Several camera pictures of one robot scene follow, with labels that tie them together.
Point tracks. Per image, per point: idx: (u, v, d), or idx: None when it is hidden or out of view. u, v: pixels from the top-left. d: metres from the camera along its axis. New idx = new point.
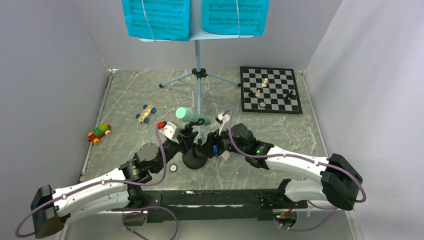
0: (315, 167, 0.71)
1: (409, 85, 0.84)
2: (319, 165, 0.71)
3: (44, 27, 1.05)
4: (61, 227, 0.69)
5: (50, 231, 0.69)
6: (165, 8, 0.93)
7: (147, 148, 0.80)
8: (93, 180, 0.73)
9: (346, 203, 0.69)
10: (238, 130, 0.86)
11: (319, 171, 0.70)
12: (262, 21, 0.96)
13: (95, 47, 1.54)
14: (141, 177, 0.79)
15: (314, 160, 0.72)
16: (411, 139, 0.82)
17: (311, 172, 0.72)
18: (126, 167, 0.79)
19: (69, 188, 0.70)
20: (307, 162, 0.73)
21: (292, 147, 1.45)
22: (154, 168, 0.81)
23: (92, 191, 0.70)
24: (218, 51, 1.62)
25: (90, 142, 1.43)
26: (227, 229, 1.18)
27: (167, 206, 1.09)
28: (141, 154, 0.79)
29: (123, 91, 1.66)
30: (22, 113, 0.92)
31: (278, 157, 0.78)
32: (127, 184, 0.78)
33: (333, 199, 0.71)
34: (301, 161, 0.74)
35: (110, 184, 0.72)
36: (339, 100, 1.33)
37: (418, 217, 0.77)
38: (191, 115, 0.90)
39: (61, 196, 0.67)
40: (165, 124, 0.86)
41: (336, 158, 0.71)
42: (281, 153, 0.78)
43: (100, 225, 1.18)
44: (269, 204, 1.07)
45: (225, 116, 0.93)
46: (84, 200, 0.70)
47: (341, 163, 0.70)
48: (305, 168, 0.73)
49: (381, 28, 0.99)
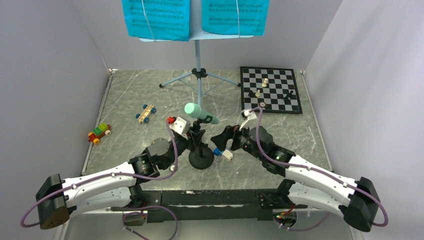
0: (343, 187, 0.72)
1: (409, 85, 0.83)
2: (348, 187, 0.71)
3: (43, 26, 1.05)
4: (66, 218, 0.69)
5: (55, 222, 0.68)
6: (165, 8, 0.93)
7: (158, 143, 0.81)
8: (102, 172, 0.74)
9: (364, 226, 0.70)
10: (263, 134, 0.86)
11: (347, 193, 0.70)
12: (262, 21, 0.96)
13: (94, 47, 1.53)
14: (150, 172, 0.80)
15: (342, 181, 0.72)
16: (412, 139, 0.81)
17: (337, 192, 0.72)
18: (134, 162, 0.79)
19: (79, 179, 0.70)
20: (334, 181, 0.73)
21: (292, 147, 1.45)
22: (162, 165, 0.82)
23: (102, 183, 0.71)
24: (218, 51, 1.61)
25: (90, 142, 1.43)
26: (227, 229, 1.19)
27: (167, 205, 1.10)
28: (151, 149, 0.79)
29: (123, 91, 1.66)
30: (22, 113, 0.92)
31: (301, 170, 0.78)
32: (136, 179, 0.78)
33: (352, 218, 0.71)
34: (327, 179, 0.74)
35: (120, 177, 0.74)
36: (339, 100, 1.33)
37: (417, 217, 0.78)
38: (200, 111, 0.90)
39: (71, 186, 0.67)
40: (175, 119, 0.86)
41: (367, 184, 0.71)
42: (305, 166, 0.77)
43: (99, 224, 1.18)
44: (269, 204, 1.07)
45: (251, 113, 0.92)
46: (93, 192, 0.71)
47: (369, 189, 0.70)
48: (331, 187, 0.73)
49: (380, 29, 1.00)
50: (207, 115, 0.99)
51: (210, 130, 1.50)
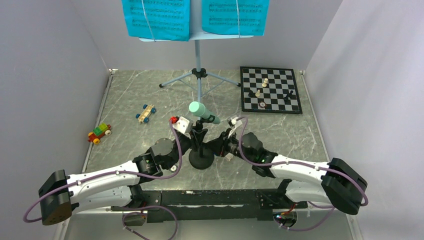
0: (316, 172, 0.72)
1: (409, 84, 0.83)
2: (320, 170, 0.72)
3: (43, 27, 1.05)
4: (69, 214, 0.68)
5: (57, 218, 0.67)
6: (165, 8, 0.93)
7: (162, 143, 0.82)
8: (107, 170, 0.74)
9: (351, 208, 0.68)
10: (249, 140, 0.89)
11: (320, 175, 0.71)
12: (262, 21, 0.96)
13: (94, 47, 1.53)
14: (153, 171, 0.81)
15: (314, 165, 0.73)
16: (412, 139, 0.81)
17: (313, 177, 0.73)
18: (138, 161, 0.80)
19: (83, 175, 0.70)
20: (308, 167, 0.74)
21: (292, 147, 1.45)
22: (166, 164, 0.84)
23: (106, 180, 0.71)
24: (218, 50, 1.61)
25: (90, 142, 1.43)
26: (228, 229, 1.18)
27: (167, 205, 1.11)
28: (155, 149, 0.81)
29: (123, 91, 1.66)
30: (22, 114, 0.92)
31: (282, 165, 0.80)
32: (139, 178, 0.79)
33: (336, 202, 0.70)
34: (302, 166, 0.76)
35: (124, 175, 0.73)
36: (339, 99, 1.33)
37: (417, 216, 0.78)
38: (203, 109, 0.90)
39: (76, 182, 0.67)
40: (178, 118, 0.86)
41: (336, 162, 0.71)
42: (284, 161, 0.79)
43: (99, 224, 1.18)
44: (269, 204, 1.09)
45: (238, 121, 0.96)
46: (97, 189, 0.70)
47: (341, 167, 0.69)
48: (306, 173, 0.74)
49: (380, 29, 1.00)
50: (210, 115, 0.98)
51: (210, 130, 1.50)
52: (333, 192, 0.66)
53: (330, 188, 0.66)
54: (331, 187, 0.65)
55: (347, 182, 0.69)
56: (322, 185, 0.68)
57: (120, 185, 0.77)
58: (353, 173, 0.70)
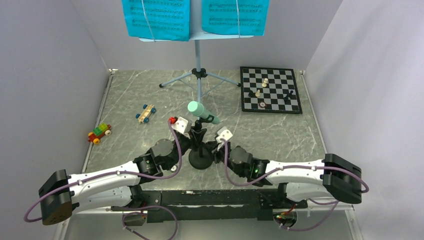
0: (313, 172, 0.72)
1: (409, 84, 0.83)
2: (317, 169, 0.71)
3: (43, 27, 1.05)
4: (69, 214, 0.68)
5: (57, 218, 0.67)
6: (165, 8, 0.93)
7: (162, 143, 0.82)
8: (108, 170, 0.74)
9: (354, 199, 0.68)
10: (237, 155, 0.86)
11: (318, 175, 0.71)
12: (262, 21, 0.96)
13: (94, 47, 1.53)
14: (154, 172, 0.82)
15: (311, 166, 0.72)
16: (412, 139, 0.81)
17: (311, 178, 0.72)
18: (139, 161, 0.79)
19: (84, 175, 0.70)
20: (306, 169, 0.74)
21: (292, 147, 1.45)
22: (166, 164, 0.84)
23: (107, 180, 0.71)
24: (218, 50, 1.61)
25: (90, 142, 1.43)
26: (227, 229, 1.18)
27: (167, 205, 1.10)
28: (155, 149, 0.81)
29: (123, 91, 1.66)
30: (22, 114, 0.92)
31: (277, 171, 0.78)
32: (139, 179, 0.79)
33: (339, 197, 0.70)
34: (298, 169, 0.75)
35: (125, 175, 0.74)
36: (339, 99, 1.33)
37: (417, 216, 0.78)
38: (202, 109, 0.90)
39: (77, 182, 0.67)
40: (176, 119, 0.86)
41: (330, 158, 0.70)
42: (278, 167, 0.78)
43: (100, 224, 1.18)
44: (269, 204, 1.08)
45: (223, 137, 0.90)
46: (97, 189, 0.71)
47: (336, 161, 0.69)
48: (304, 175, 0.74)
49: (380, 29, 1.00)
50: (209, 115, 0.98)
51: (210, 130, 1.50)
52: (336, 189, 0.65)
53: (333, 187, 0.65)
54: (333, 185, 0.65)
55: (344, 175, 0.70)
56: (324, 185, 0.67)
57: (121, 185, 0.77)
58: (347, 164, 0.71)
